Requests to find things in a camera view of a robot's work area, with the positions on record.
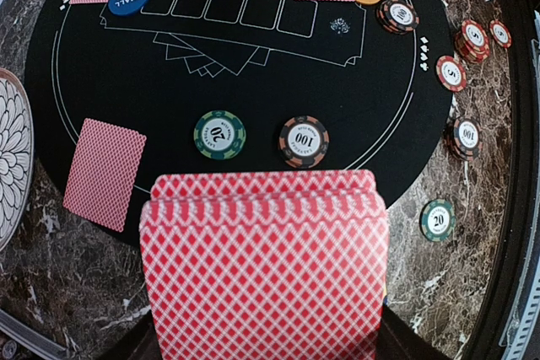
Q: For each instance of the black chip mat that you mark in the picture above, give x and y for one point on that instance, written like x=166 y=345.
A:
x=397 y=17
x=303 y=142

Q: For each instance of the red playing card deck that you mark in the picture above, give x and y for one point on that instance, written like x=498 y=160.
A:
x=266 y=265

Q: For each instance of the patterned ceramic plate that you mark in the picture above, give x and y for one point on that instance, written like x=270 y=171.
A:
x=17 y=153

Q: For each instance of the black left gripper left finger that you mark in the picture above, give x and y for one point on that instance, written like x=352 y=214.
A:
x=140 y=343

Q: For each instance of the white cable duct strip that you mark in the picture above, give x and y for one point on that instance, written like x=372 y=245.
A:
x=523 y=316

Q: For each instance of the green chip mat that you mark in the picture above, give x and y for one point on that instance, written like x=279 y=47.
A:
x=219 y=135

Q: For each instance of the round black poker mat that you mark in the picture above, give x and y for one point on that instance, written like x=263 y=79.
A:
x=159 y=70

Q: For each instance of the black red poker chip stack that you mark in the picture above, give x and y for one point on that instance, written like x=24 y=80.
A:
x=463 y=137

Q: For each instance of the aluminium poker chip case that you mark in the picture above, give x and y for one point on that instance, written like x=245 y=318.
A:
x=30 y=339

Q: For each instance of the black chip mat front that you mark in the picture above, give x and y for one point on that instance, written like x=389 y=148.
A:
x=397 y=17

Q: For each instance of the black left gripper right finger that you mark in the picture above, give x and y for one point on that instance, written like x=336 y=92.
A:
x=398 y=341

